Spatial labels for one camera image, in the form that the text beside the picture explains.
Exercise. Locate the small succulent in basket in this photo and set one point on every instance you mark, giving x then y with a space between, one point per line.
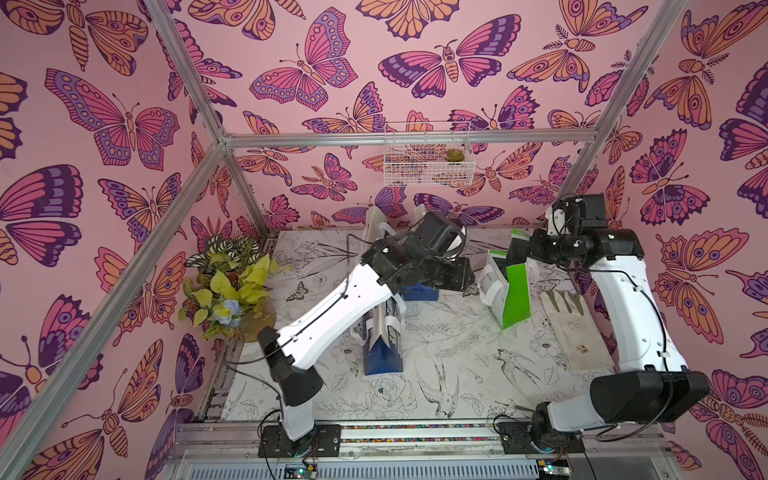
454 155

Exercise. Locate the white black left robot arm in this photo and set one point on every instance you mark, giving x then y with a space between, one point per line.
292 351

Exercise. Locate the back right blue white bag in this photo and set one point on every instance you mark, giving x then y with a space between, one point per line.
419 292

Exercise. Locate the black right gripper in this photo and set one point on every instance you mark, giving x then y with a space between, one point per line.
519 252

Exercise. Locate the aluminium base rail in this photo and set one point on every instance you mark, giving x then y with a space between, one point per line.
420 449

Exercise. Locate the green white takeout bag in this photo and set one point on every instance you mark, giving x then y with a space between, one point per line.
505 281

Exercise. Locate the beige gardening glove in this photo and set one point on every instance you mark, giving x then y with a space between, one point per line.
575 330

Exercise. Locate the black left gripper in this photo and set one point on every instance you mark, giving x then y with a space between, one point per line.
459 269

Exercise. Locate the artificial potted plant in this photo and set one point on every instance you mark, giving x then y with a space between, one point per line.
229 296

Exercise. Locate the white wire basket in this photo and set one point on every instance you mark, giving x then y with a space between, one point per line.
416 158

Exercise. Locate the blue white takeout bag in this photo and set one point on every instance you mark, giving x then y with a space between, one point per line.
379 333

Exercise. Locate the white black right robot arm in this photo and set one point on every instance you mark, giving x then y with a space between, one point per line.
653 383

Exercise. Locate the back left blue white bag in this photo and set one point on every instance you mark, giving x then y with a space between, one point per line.
376 227

